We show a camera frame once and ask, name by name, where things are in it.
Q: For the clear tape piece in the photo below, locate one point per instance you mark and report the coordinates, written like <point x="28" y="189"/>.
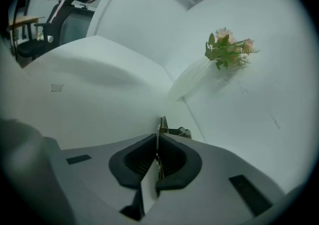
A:
<point x="57" y="87"/>

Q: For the artificial pink flower bouquet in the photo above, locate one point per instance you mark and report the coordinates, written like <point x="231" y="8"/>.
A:
<point x="224" y="49"/>

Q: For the wooden desk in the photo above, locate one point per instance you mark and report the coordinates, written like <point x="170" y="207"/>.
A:
<point x="25" y="20"/>

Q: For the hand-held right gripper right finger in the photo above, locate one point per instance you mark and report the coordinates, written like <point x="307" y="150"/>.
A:
<point x="211" y="169"/>

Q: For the white ribbed vase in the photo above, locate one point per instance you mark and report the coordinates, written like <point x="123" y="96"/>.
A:
<point x="192" y="79"/>

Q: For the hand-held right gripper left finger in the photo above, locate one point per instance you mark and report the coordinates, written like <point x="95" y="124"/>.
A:
<point x="94" y="176"/>

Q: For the black office chair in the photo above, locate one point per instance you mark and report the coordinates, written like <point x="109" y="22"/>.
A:
<point x="37" y="44"/>

